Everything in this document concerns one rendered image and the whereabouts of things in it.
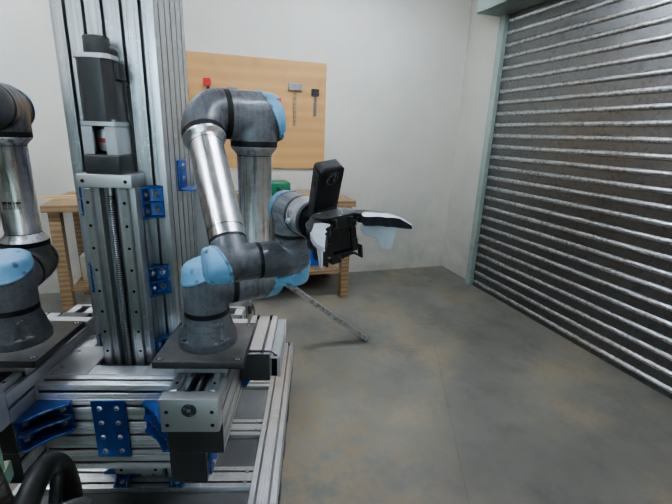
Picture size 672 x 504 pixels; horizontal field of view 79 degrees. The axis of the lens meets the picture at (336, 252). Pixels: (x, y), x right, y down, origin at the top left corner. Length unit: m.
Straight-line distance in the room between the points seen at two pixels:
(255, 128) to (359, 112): 3.02
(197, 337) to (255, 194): 0.39
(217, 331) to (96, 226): 0.42
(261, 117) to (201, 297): 0.46
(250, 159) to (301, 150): 2.79
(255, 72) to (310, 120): 0.60
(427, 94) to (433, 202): 1.07
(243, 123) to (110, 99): 0.33
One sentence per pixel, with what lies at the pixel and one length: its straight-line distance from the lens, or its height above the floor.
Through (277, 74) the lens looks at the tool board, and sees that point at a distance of 3.81.
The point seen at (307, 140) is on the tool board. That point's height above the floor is 1.30.
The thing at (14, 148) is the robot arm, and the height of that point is 1.30.
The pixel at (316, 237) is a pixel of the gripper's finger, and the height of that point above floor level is 1.23.
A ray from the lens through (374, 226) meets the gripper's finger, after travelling 0.67.
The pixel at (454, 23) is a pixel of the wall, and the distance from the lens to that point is 4.52.
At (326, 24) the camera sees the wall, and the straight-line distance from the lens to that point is 3.99.
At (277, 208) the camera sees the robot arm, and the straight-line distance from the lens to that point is 0.83.
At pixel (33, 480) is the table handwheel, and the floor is 0.95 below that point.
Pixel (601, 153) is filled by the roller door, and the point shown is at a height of 1.31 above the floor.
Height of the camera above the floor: 1.37
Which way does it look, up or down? 16 degrees down
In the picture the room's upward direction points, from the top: 2 degrees clockwise
